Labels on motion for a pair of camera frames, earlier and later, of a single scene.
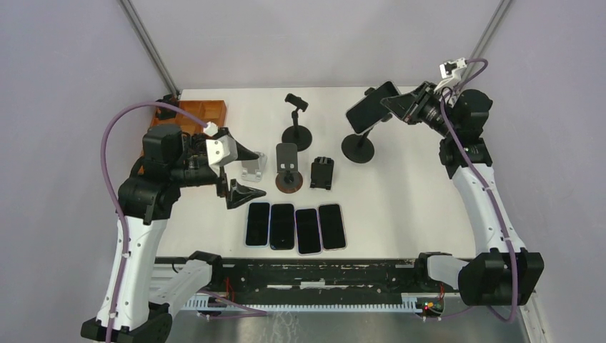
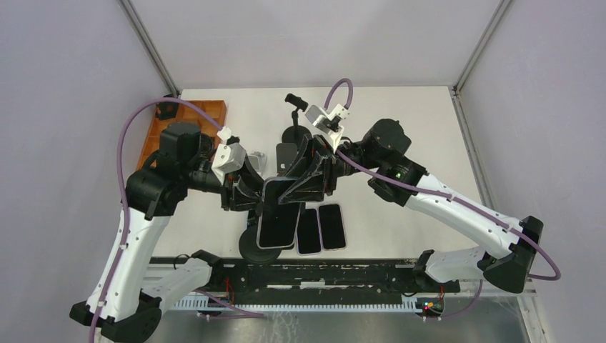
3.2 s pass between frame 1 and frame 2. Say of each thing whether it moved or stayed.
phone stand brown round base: stayed
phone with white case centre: stayed
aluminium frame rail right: stayed
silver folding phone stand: stayed
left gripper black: moved
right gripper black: moved
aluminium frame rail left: stayed
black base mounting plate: stayed
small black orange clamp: stayed
